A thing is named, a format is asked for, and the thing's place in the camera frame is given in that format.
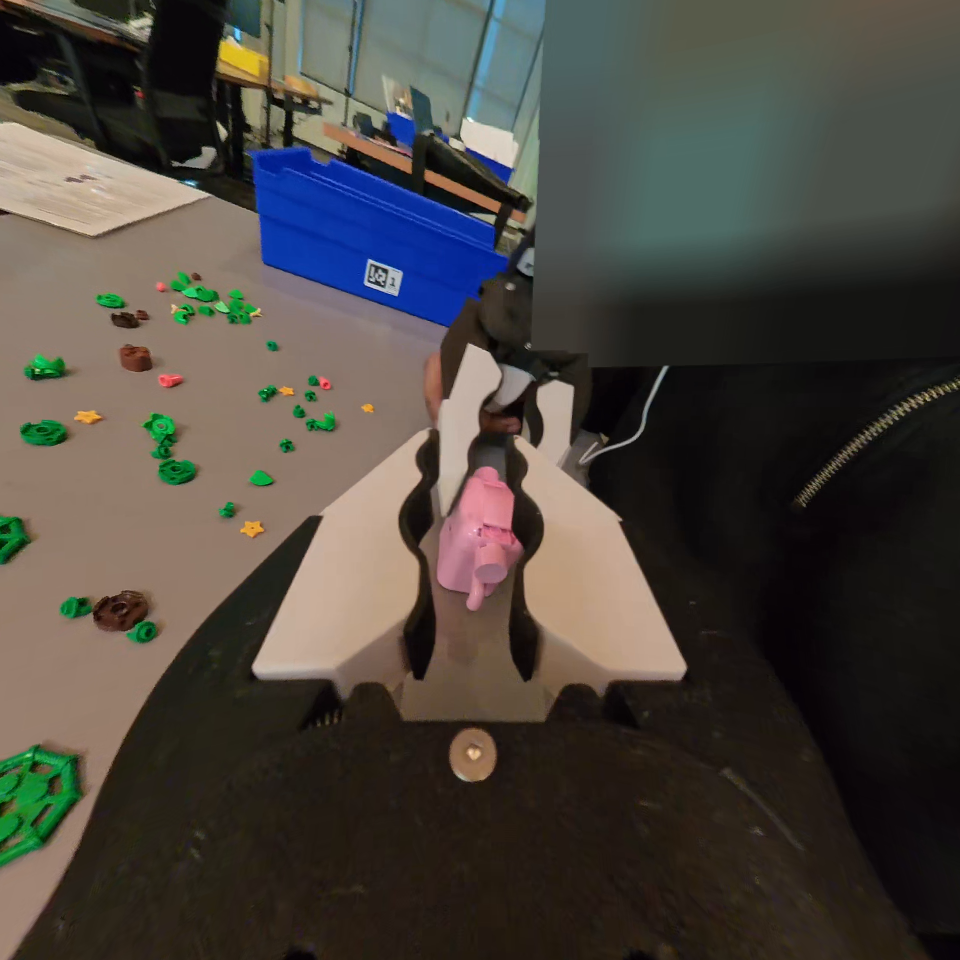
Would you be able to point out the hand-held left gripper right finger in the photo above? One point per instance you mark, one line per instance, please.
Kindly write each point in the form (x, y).
(600, 600)

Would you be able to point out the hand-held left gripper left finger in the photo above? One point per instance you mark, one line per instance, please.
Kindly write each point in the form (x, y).
(345, 600)

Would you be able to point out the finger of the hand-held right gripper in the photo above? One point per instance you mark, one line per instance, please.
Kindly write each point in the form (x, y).
(457, 435)
(556, 420)

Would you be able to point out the pink toy brick body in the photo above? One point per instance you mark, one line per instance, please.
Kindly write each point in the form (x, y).
(472, 540)

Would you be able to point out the person's right hand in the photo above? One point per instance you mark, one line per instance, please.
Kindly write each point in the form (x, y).
(431, 386)

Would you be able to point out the green leaf piece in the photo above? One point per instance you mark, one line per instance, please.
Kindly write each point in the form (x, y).
(322, 424)
(159, 427)

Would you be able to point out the green quarter dome piece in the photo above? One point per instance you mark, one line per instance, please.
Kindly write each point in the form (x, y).
(261, 478)

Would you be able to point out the person's black jacket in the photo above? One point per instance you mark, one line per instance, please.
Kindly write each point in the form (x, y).
(750, 525)

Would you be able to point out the blue plastic bin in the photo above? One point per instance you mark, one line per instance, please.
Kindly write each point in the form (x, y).
(337, 232)

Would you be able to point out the wooden office desk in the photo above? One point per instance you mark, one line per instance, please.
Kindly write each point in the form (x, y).
(360, 142)

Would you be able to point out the brown round plate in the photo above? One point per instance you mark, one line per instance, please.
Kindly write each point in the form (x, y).
(120, 609)

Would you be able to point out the pile of green leaf pieces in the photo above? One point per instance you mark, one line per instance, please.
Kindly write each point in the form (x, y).
(202, 294)

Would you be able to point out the brown round brick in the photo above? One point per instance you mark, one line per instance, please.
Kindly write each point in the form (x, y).
(135, 358)

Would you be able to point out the yellow box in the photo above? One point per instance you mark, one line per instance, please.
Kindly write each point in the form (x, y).
(240, 56)

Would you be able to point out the green spiky plant piece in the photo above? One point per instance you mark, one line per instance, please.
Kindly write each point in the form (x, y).
(45, 367)

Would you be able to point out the black office chair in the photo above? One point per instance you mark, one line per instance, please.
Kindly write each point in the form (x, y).
(180, 90)

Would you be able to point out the printed paper sheet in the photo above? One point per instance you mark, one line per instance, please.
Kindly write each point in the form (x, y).
(90, 180)

